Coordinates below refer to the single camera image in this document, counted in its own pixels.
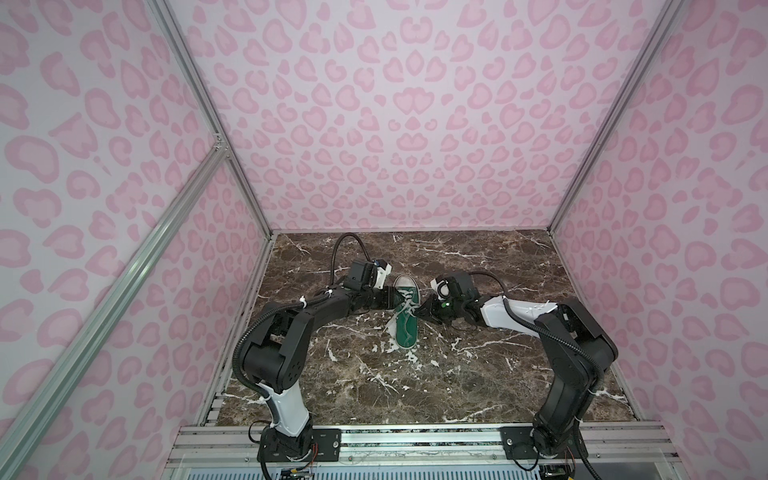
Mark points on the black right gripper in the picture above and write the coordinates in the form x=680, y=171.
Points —
x=431, y=308

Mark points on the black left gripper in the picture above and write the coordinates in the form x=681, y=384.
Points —
x=388, y=298

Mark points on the white shoelace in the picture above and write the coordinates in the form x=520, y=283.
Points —
x=403, y=325

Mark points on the green canvas sneaker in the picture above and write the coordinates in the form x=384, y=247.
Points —
x=402, y=282

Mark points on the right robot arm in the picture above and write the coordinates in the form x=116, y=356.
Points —
x=579, y=352

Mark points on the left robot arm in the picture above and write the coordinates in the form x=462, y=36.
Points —
x=271, y=356

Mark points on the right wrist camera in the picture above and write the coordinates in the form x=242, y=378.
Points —
x=455, y=286

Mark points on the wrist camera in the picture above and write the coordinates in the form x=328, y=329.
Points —
x=364, y=274
x=455, y=286

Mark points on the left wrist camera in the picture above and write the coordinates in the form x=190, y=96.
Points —
x=364, y=274

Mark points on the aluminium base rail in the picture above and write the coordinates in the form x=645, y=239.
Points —
x=615, y=450

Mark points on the aluminium corner post left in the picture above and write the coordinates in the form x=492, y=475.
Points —
x=180, y=50

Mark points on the aluminium corner post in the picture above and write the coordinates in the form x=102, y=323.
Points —
x=662, y=29
x=180, y=50

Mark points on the aluminium corner post right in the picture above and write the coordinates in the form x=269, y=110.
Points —
x=662, y=29

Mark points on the aluminium diagonal frame bar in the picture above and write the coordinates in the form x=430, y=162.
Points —
x=37, y=416

